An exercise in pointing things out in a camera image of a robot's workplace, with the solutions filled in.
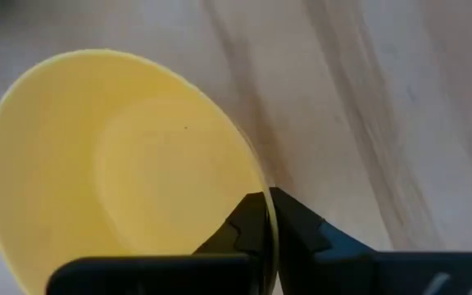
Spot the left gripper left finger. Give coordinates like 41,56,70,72
45,191,270,295

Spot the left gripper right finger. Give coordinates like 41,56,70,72
269,187,472,295

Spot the yellow plastic mini bowl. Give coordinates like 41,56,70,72
0,48,281,295

